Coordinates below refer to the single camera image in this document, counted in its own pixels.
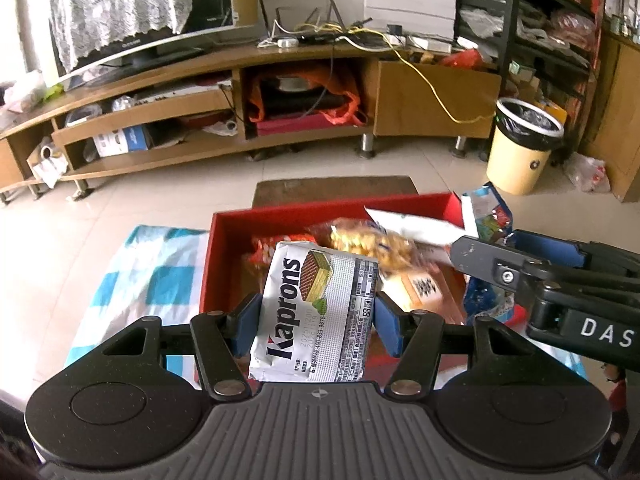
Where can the red snack packet white letters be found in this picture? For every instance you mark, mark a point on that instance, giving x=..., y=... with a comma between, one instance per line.
x=260, y=257

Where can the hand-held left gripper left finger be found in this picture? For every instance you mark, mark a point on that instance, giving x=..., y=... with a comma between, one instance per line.
x=247, y=322

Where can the white and blue carton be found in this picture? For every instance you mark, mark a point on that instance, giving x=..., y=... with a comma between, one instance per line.
x=122, y=141

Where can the round bun clear packet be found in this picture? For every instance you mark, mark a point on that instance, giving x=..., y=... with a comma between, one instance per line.
x=425, y=295

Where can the white plastic bag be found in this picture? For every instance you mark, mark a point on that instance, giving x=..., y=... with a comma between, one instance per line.
x=587, y=172

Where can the blue candy packet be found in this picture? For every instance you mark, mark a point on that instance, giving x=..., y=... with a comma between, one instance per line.
x=487, y=212

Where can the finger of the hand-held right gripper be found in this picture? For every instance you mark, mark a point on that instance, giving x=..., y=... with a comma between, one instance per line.
x=480, y=257
x=555, y=251

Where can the crumpled white paper bag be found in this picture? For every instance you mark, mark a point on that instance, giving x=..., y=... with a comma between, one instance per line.
x=47, y=165

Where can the orange bag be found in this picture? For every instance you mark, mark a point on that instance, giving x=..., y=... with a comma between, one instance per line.
x=345, y=110

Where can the brown floor mat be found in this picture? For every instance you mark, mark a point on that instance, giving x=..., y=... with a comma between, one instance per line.
x=335, y=191

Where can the yellow trash bin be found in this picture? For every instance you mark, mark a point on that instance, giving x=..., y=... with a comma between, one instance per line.
x=517, y=165

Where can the black metal shelf rack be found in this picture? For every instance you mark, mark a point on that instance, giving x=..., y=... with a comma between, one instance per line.
x=510, y=35

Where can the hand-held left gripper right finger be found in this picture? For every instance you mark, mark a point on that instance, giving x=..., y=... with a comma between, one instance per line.
x=389, y=325

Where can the wooden television stand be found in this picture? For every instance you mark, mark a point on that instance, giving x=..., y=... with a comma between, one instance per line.
x=430, y=95

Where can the wooden cabinet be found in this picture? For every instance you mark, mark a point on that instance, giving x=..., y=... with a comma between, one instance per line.
x=615, y=125

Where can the red cardboard box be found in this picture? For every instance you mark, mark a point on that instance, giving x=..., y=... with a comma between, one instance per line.
x=235, y=225

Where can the blue white checkered tablecloth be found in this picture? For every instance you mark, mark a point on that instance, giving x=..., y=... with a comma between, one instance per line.
x=150, y=270

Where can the white lace cloth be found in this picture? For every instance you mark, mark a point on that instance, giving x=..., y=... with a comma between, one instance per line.
x=115, y=5

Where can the silver wafer packet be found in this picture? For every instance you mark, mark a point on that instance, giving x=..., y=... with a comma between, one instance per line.
x=310, y=310

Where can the red plastic bag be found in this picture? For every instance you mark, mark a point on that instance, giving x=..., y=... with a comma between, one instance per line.
x=462, y=58

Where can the white power adapter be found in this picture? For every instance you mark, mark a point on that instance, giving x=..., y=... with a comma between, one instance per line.
x=286, y=42

